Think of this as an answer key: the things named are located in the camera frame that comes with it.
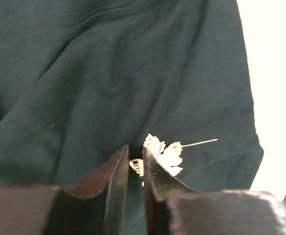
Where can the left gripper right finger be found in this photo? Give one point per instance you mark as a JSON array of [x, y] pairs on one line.
[[172, 208]]

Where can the black t-shirt garment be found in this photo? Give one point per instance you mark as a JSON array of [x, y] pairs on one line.
[[80, 78]]

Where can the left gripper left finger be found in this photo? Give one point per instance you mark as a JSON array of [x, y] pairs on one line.
[[95, 205]]

